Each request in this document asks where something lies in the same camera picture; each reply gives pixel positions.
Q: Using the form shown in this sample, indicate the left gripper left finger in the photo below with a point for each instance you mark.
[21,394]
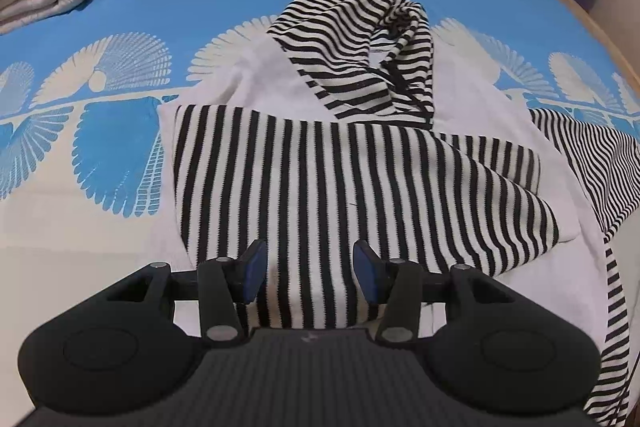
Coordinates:
[224,284]

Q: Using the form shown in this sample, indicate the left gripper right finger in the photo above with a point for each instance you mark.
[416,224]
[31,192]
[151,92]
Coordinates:
[397,285]

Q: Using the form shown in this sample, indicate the black white striped child garment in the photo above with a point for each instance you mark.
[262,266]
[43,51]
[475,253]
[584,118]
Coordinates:
[340,121]

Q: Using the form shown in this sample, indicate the blue white patterned bed sheet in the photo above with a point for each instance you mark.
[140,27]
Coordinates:
[99,319]

